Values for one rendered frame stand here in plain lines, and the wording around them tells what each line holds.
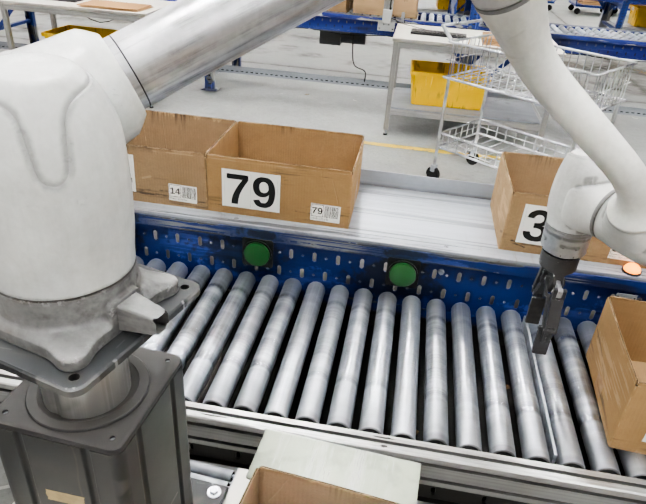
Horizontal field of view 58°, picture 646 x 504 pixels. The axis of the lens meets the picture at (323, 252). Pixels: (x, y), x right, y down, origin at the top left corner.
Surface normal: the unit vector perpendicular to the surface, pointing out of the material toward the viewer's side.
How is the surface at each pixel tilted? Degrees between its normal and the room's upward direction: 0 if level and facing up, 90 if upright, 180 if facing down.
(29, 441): 90
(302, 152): 89
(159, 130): 90
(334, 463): 0
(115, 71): 56
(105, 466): 90
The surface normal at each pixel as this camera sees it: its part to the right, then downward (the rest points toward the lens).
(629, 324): -0.21, 0.48
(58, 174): 0.55, 0.28
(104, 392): 0.71, 0.40
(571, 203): -0.84, 0.22
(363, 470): 0.06, -0.86
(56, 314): 0.20, 0.43
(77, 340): 0.17, -0.71
